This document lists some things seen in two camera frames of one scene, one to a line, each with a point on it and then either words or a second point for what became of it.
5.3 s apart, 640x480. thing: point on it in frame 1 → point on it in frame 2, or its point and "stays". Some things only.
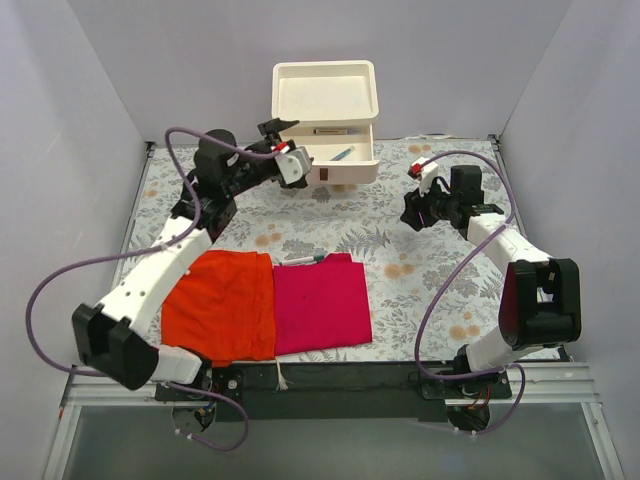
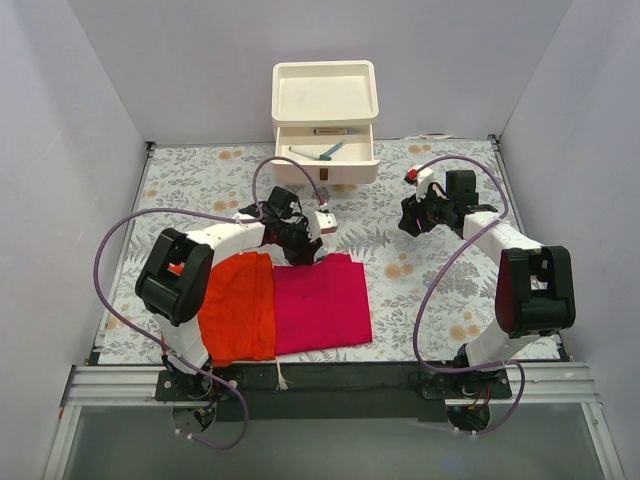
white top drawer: (343, 153) stays
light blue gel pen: (343, 153) → (326, 156)
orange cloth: (223, 308) stays
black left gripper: (271, 131) → (304, 248)
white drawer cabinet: (334, 101) stays
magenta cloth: (321, 305) stays
